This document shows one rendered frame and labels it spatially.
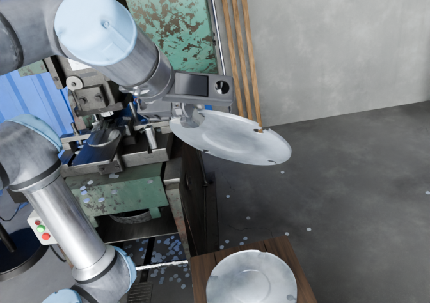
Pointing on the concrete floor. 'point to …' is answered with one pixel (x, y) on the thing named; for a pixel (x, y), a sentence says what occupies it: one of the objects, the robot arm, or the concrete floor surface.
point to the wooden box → (199, 269)
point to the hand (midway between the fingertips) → (203, 115)
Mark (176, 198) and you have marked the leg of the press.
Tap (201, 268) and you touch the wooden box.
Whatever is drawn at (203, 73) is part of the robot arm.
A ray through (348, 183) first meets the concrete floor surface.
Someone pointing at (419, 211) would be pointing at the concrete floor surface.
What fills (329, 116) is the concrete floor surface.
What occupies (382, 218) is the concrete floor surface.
